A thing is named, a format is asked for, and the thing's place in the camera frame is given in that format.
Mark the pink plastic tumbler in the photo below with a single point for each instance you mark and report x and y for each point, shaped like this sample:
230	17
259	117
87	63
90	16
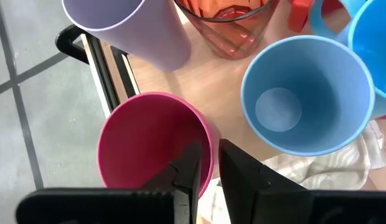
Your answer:
143	140

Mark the red mug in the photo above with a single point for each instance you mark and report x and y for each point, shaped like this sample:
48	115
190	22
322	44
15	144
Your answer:
300	15

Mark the white cloth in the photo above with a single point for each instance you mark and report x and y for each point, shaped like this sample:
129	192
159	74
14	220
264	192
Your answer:
330	168

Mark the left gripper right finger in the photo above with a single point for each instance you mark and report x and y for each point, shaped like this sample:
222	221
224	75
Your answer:
239	186

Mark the light blue plastic tumbler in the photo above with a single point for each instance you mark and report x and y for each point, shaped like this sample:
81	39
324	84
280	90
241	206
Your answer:
305	99

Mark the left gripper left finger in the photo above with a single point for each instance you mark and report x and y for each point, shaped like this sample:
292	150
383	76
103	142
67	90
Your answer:
186	174

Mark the lilac plastic tumbler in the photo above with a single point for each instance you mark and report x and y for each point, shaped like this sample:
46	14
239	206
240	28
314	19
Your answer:
143	37

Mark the orange transparent glass tumbler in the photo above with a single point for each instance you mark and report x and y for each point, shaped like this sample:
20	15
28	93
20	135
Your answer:
233	34

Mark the black metal table frame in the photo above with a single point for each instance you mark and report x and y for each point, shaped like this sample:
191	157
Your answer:
71	46

